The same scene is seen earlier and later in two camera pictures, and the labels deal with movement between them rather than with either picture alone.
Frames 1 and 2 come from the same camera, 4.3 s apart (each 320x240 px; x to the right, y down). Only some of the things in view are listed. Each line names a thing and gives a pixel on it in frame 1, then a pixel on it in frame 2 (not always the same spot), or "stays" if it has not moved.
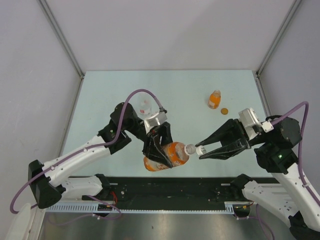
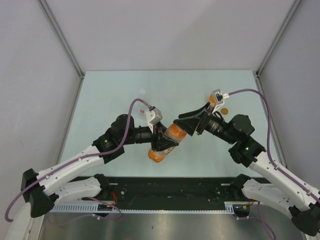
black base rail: x=179 y=191 stays
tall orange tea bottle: x=177 y=153 -> x=174 y=132
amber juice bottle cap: x=224 y=111 stays
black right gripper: x=232 y=131 -> x=199 y=124
